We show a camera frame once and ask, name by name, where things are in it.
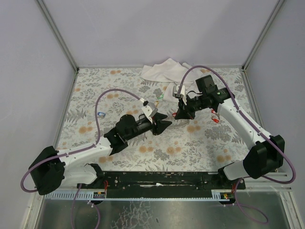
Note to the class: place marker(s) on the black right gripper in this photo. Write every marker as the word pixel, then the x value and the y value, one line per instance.
pixel 187 109

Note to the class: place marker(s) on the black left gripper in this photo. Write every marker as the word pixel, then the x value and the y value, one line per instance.
pixel 155 125

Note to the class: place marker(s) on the blue tagged key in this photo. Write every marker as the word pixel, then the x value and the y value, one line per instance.
pixel 101 114

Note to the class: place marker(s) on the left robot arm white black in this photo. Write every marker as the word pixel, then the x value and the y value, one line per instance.
pixel 53 168

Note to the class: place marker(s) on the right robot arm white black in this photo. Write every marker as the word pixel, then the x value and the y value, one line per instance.
pixel 262 157

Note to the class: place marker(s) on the white crumpled cloth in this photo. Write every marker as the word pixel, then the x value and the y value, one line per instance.
pixel 172 72

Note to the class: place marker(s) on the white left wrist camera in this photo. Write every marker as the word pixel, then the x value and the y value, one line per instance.
pixel 149 109

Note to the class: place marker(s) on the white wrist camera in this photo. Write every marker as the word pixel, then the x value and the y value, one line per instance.
pixel 149 109
pixel 179 92

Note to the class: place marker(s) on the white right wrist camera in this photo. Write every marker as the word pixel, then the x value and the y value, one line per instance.
pixel 179 92

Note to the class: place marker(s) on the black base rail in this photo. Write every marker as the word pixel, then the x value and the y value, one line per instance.
pixel 161 184

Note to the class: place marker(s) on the white slotted cable duct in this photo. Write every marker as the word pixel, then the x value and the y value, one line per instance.
pixel 101 196

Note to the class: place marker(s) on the grey left corner post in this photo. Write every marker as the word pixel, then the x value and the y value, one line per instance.
pixel 57 34

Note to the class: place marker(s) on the grey aluminium corner post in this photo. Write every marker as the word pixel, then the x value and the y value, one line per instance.
pixel 279 4

